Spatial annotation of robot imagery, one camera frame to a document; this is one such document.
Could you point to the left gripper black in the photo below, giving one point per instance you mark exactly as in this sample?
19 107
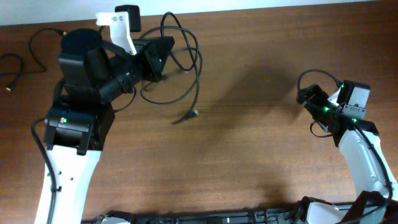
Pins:
153 61

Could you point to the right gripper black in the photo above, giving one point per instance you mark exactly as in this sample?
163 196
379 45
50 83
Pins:
314 107

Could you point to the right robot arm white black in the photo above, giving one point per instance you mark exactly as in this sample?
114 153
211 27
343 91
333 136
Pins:
341 116

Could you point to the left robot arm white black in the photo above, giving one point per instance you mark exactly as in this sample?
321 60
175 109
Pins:
95 73

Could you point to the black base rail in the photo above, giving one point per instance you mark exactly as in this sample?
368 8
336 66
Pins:
217 216

